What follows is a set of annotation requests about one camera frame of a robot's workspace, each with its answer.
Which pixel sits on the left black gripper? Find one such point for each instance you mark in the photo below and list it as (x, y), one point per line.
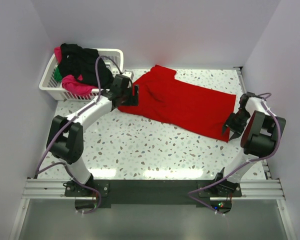
(133, 99)

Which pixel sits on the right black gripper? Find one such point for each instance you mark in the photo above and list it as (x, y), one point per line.
(237, 130)

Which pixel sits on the red t shirt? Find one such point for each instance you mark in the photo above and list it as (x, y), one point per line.
(163, 98)

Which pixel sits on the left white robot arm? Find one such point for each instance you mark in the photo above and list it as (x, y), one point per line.
(66, 137)

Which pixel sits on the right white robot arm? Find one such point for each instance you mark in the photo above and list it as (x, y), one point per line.
(260, 131)

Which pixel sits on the pink t shirt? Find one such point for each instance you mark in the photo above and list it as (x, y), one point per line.
(72, 78)

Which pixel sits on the black t shirt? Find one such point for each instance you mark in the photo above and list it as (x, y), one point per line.
(92, 67)

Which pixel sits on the green t shirt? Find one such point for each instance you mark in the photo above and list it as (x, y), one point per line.
(57, 75)

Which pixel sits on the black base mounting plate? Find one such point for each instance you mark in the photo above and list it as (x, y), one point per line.
(106, 193)

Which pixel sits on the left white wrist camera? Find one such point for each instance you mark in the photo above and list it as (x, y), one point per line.
(128, 74)

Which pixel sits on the aluminium frame rail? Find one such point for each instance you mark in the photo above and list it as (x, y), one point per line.
(270, 189)

